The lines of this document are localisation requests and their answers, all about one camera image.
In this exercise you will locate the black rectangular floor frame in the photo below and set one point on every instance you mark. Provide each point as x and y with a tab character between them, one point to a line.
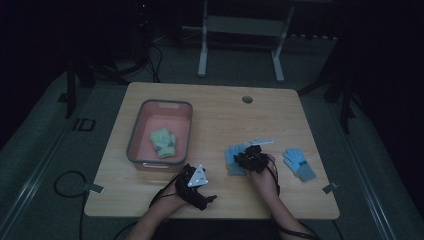
84	124

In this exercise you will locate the pink bin with grey rim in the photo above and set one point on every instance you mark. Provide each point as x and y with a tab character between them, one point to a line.
166	111

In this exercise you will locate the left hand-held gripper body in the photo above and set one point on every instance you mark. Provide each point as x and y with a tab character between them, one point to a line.
193	186

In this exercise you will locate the blue knit glove with patches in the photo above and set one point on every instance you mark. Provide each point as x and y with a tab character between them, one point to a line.
297	164

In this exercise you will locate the person's dark clothing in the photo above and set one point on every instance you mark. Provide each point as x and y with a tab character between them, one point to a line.
220	230

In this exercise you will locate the black metal stand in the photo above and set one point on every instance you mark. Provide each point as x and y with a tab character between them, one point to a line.
345	96
71	90

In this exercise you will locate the green knit glove with face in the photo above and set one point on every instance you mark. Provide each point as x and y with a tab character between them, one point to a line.
163	143

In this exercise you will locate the white metal stand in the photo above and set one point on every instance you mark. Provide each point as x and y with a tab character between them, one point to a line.
245	26

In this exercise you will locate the dark equipment with red light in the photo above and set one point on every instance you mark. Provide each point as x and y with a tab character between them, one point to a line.
142	30

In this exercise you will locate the person's left hand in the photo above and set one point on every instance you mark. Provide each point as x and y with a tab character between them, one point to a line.
171	196

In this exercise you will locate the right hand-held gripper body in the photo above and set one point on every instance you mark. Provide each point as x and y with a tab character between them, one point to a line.
255	156

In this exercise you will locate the plain blue knit glove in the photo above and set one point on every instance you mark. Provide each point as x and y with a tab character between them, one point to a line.
231	163

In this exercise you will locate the grey tab at table edge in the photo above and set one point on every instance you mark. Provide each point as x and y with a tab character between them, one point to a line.
94	188
330	187

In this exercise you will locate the person's right hand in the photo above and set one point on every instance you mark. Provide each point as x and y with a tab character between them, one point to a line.
265	181

